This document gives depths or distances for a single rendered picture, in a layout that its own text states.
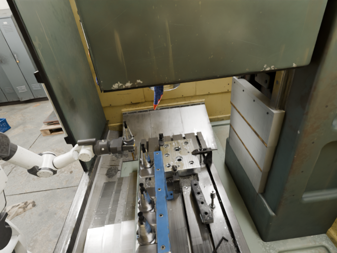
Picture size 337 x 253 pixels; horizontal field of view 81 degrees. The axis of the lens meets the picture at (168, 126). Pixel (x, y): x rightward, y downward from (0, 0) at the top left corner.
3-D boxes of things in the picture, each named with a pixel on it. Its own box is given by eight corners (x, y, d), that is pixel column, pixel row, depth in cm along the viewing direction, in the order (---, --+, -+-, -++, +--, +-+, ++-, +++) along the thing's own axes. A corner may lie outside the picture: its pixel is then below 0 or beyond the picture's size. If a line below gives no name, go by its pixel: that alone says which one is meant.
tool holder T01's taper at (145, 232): (153, 238, 62) (150, 226, 58) (139, 242, 61) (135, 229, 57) (151, 225, 65) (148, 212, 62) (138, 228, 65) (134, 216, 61)
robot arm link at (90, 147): (102, 161, 109) (81, 163, 108) (105, 148, 117) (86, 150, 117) (96, 145, 102) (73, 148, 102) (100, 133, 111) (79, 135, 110)
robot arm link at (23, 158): (40, 181, 113) (-1, 167, 96) (44, 161, 122) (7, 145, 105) (56, 174, 111) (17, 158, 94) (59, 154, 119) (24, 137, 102)
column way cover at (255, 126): (256, 195, 108) (273, 113, 80) (226, 143, 148) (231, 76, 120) (264, 194, 108) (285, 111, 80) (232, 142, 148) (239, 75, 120)
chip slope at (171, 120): (120, 175, 169) (113, 152, 155) (127, 132, 225) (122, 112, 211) (223, 162, 171) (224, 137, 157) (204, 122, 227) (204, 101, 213)
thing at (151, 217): (136, 229, 66) (135, 227, 66) (137, 214, 71) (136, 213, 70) (157, 226, 67) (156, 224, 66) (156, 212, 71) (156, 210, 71)
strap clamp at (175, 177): (174, 194, 114) (172, 175, 106) (172, 176, 125) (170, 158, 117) (180, 193, 114) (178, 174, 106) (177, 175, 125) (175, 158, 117)
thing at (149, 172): (138, 179, 85) (138, 177, 85) (139, 170, 89) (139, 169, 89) (155, 177, 85) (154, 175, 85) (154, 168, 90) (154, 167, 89)
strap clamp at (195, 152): (192, 165, 132) (191, 148, 124) (191, 162, 135) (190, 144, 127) (211, 163, 132) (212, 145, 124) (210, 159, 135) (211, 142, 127)
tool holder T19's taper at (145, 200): (152, 208, 71) (149, 196, 67) (139, 209, 71) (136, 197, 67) (152, 197, 74) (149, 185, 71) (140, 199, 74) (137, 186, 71)
